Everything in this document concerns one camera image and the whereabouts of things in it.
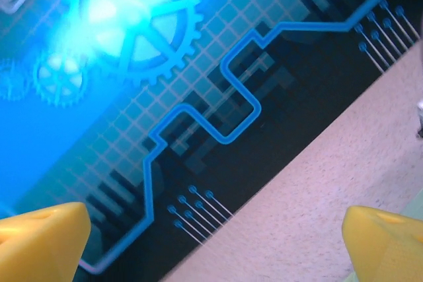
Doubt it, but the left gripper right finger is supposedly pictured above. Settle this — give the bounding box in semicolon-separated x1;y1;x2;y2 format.
342;205;423;282

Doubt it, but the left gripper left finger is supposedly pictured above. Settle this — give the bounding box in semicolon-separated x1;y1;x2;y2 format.
0;201;92;282

